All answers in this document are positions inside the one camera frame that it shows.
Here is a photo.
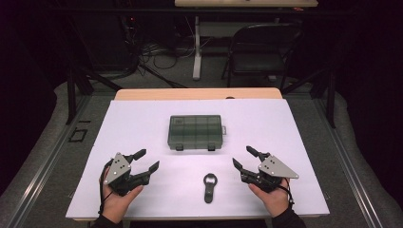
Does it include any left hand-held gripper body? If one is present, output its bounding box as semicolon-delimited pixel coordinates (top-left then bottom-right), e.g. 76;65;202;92
103;152;151;197

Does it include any person's right hand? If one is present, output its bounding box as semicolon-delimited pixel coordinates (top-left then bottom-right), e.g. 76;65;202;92
247;177;295;219

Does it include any person's left hand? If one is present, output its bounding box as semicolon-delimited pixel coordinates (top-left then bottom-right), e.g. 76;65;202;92
100;166;145;224

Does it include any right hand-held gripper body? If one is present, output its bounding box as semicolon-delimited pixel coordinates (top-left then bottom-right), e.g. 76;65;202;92
240;152;300;195

